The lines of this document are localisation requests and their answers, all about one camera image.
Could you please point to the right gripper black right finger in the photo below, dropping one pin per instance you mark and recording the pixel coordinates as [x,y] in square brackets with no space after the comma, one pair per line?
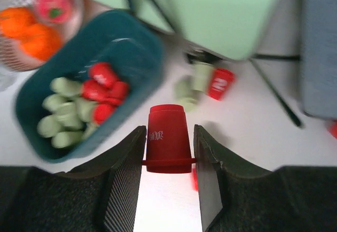
[237,195]

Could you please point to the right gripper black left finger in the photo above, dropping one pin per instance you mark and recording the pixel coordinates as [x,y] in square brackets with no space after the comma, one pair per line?
[98,195]

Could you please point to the red capsule cluster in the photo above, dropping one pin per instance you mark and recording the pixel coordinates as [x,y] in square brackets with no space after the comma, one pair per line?
[92,90]
[102,112]
[194,179]
[168,147]

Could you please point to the teal storage basket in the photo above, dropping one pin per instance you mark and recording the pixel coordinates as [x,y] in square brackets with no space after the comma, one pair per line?
[115,37]

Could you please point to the green capsule cluster lower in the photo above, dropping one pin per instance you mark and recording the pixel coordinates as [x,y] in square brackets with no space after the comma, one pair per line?
[66,139]

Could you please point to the green capsule cluster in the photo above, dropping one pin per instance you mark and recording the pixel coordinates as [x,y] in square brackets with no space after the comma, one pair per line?
[49,126]
[66,139]
[67,115]

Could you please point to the red capsule cluster bottom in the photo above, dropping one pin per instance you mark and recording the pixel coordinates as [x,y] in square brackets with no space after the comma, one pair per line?
[102,112]

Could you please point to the green capsule cluster top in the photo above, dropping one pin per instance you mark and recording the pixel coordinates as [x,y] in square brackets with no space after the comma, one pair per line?
[67,115]

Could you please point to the green capsule cluster middle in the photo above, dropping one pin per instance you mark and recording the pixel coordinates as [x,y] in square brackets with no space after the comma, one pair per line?
[49,126]

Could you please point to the long dark spoon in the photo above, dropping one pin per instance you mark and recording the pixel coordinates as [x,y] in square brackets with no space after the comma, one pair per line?
[286,108]

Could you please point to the green capsule beside board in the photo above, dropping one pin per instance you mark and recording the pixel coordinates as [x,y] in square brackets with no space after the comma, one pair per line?
[184,94]

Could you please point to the green cutting board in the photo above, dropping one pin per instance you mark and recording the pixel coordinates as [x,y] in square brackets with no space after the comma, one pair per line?
[230,28]

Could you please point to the glass fruit plate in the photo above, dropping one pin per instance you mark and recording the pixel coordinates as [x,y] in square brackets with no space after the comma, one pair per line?
[32,31]

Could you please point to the grey induction cooker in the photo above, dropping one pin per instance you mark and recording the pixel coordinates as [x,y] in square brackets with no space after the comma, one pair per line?
[318,58]

